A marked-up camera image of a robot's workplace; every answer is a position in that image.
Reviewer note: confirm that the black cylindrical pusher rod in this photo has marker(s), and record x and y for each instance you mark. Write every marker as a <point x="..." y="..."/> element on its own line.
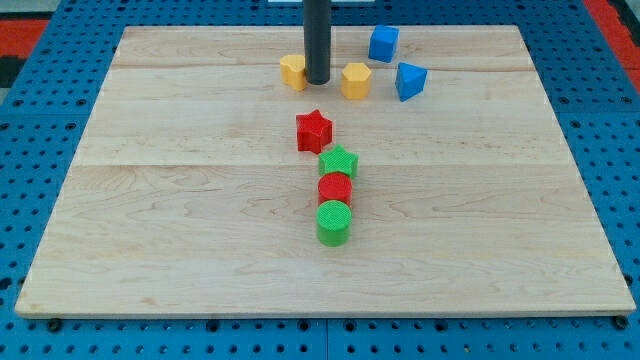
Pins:
<point x="317" y="40"/>

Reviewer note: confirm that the yellow heart block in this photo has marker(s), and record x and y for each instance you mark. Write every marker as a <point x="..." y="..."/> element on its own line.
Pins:
<point x="293" y="71"/>

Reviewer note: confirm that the blue cube block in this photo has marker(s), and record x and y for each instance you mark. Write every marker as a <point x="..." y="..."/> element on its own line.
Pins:
<point x="383" y="43"/>

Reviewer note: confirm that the yellow hexagon block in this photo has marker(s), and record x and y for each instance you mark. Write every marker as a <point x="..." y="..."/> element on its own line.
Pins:
<point x="356" y="81"/>

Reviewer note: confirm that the blue triangle block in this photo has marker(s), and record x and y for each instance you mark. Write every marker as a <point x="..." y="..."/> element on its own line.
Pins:
<point x="410" y="80"/>

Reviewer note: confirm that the red star block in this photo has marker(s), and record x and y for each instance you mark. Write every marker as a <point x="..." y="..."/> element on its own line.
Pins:
<point x="313" y="131"/>

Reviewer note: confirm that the green star block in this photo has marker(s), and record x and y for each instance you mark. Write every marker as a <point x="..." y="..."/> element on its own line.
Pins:
<point x="338" y="159"/>

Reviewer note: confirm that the red cylinder block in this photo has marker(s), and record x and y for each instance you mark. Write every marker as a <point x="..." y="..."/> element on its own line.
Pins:
<point x="335" y="186"/>

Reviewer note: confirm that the light wooden board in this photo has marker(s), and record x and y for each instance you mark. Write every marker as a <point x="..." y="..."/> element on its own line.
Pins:
<point x="204" y="187"/>

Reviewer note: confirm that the green cylinder block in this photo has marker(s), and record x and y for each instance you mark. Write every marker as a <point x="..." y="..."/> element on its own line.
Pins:
<point x="333" y="223"/>

